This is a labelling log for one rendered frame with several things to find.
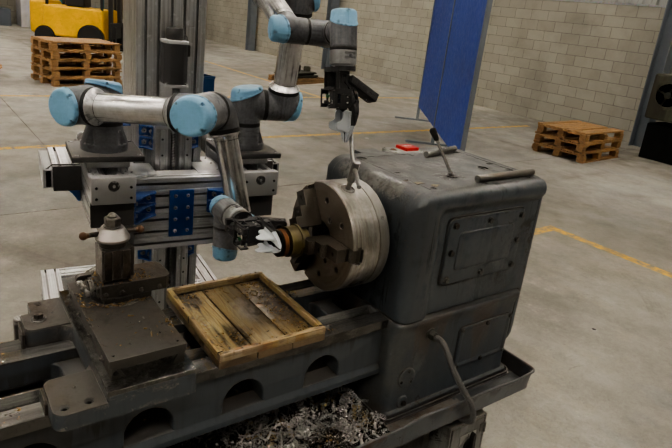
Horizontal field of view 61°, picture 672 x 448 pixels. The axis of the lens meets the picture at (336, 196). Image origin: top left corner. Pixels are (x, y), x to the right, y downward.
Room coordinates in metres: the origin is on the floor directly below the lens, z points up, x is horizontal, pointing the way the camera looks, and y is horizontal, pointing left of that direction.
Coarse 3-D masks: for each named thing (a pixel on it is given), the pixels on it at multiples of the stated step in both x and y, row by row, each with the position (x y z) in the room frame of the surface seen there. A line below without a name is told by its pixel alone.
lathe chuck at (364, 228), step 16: (320, 192) 1.53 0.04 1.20; (336, 192) 1.48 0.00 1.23; (352, 192) 1.50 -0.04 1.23; (320, 208) 1.53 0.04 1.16; (336, 208) 1.47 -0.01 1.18; (352, 208) 1.44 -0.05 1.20; (368, 208) 1.47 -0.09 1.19; (336, 224) 1.46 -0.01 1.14; (352, 224) 1.41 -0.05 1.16; (368, 224) 1.44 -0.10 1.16; (352, 240) 1.40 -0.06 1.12; (368, 240) 1.42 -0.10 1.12; (368, 256) 1.42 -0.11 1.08; (304, 272) 1.56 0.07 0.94; (320, 272) 1.50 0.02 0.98; (336, 272) 1.44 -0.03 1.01; (352, 272) 1.40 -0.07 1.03; (368, 272) 1.44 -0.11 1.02; (320, 288) 1.49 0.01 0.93; (336, 288) 1.43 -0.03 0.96
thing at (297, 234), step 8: (296, 224) 1.46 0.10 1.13; (280, 232) 1.42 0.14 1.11; (288, 232) 1.43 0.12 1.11; (296, 232) 1.44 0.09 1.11; (304, 232) 1.46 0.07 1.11; (280, 240) 1.47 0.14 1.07; (288, 240) 1.41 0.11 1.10; (296, 240) 1.42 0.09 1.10; (304, 240) 1.43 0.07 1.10; (288, 248) 1.41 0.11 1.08; (296, 248) 1.42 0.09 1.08; (304, 248) 1.43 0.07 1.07; (280, 256) 1.41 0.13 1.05; (288, 256) 1.43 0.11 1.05; (296, 256) 1.45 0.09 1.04
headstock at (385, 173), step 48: (384, 192) 1.56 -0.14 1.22; (432, 192) 1.49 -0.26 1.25; (480, 192) 1.59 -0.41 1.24; (528, 192) 1.72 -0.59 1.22; (432, 240) 1.48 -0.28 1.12; (480, 240) 1.61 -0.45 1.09; (528, 240) 1.79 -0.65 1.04; (384, 288) 1.51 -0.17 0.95; (432, 288) 1.53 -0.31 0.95; (480, 288) 1.66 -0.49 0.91
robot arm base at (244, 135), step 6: (240, 126) 2.07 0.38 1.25; (246, 126) 2.07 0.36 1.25; (252, 126) 2.09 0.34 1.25; (258, 126) 2.11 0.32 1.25; (240, 132) 2.07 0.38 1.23; (246, 132) 2.07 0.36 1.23; (252, 132) 2.08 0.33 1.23; (258, 132) 2.12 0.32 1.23; (240, 138) 2.06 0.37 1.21; (246, 138) 2.07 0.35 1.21; (252, 138) 2.08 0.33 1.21; (258, 138) 2.12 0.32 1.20; (240, 144) 2.06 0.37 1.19; (246, 144) 2.06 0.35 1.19; (252, 144) 2.07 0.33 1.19; (258, 144) 2.09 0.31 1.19; (240, 150) 2.05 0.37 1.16; (246, 150) 2.06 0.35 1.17; (252, 150) 2.07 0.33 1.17; (258, 150) 2.09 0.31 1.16
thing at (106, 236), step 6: (102, 228) 1.23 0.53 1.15; (120, 228) 1.24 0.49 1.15; (102, 234) 1.22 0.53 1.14; (108, 234) 1.22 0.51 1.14; (114, 234) 1.22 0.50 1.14; (120, 234) 1.23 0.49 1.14; (126, 234) 1.24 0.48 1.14; (96, 240) 1.22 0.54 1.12; (102, 240) 1.21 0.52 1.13; (108, 240) 1.21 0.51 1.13; (114, 240) 1.21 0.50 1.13; (120, 240) 1.22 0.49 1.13; (126, 240) 1.23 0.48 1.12
